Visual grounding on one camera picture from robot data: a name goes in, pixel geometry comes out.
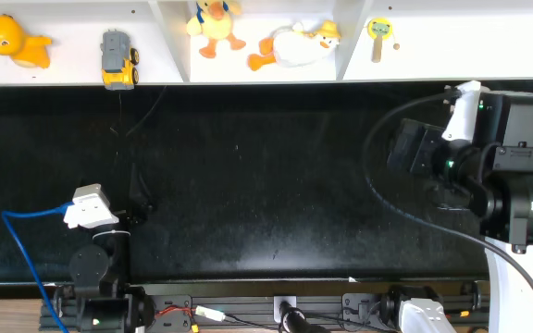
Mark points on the mounting rail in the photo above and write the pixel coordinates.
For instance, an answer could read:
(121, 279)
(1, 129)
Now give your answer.
(257, 312)

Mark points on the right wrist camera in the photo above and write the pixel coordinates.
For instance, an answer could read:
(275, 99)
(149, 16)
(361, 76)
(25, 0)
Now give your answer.
(463, 113)

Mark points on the yellow rubber duck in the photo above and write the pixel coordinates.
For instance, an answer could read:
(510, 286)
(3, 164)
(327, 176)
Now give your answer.
(7, 37)

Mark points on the white plush duck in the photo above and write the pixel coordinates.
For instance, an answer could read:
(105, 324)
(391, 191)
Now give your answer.
(294, 46)

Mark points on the yellow rattle drum toy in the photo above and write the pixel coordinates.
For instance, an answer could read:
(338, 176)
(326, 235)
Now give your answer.
(380, 30)

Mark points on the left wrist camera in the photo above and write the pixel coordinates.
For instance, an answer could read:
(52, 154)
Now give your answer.
(90, 208)

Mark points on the grey and yellow toy truck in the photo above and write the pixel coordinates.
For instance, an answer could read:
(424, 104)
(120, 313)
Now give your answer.
(116, 55)

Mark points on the white shelf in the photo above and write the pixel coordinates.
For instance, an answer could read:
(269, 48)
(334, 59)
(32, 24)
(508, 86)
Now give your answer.
(248, 69)

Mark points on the yellow plush duck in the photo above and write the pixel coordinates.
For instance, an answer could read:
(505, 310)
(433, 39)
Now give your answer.
(215, 25)

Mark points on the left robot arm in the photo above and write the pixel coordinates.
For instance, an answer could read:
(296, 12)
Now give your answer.
(90, 266)

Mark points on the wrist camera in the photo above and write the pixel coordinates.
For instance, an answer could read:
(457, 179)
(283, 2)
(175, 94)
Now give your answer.
(90, 208)
(463, 113)

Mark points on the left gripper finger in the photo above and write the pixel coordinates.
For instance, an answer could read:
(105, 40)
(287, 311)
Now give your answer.
(139, 196)

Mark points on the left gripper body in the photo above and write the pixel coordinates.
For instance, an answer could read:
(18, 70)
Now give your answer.
(132, 218)

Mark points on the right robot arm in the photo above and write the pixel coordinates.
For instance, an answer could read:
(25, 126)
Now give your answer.
(525, 120)

